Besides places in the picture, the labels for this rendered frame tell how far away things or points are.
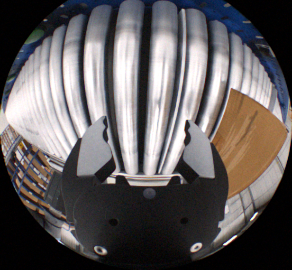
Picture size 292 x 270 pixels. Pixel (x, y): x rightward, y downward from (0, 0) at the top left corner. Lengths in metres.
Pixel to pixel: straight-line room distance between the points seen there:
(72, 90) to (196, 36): 0.26
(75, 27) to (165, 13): 0.18
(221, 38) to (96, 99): 0.29
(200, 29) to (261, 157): 0.24
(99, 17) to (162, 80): 0.18
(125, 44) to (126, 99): 0.10
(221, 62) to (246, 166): 0.21
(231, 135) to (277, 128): 0.12
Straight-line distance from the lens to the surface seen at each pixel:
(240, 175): 0.23
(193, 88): 0.18
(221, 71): 0.22
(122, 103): 0.17
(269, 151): 0.19
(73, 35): 0.24
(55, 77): 0.27
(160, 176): 0.38
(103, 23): 0.21
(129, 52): 0.16
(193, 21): 0.22
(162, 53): 0.16
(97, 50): 0.19
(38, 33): 0.31
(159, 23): 0.19
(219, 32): 0.25
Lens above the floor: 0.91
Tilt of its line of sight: 58 degrees down
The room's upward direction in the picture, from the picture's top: 180 degrees counter-clockwise
